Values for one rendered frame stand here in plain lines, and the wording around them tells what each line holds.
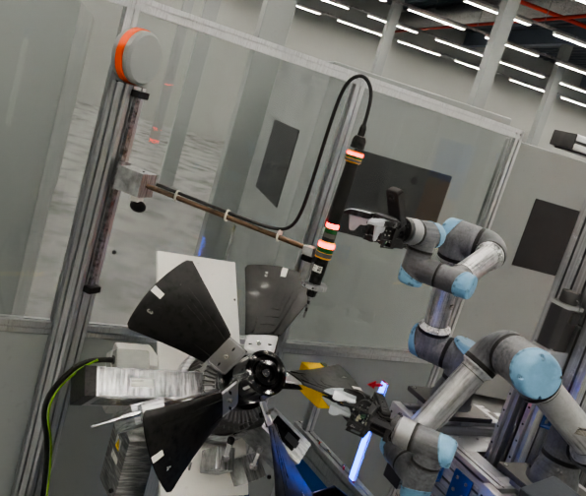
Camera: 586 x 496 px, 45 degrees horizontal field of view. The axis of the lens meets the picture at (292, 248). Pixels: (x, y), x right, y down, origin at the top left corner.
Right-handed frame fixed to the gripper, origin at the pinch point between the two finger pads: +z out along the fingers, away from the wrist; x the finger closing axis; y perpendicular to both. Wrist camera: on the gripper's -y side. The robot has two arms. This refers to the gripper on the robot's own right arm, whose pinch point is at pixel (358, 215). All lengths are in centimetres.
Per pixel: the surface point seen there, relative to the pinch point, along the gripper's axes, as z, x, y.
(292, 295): 3.0, 11.7, 27.9
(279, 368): 13.9, -3.1, 42.6
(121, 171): 39, 57, 10
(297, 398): -62, 59, 89
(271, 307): 8.6, 12.4, 32.0
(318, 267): 9.4, -1.2, 15.0
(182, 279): 36.8, 16.1, 27.0
